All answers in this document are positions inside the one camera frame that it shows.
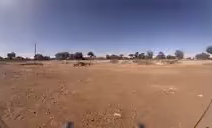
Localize dry brown bush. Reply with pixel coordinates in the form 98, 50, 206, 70
72, 61, 92, 68

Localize row of trees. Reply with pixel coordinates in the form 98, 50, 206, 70
0, 45, 212, 62

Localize pale dry grass strip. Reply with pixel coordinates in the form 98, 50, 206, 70
107, 58, 186, 66

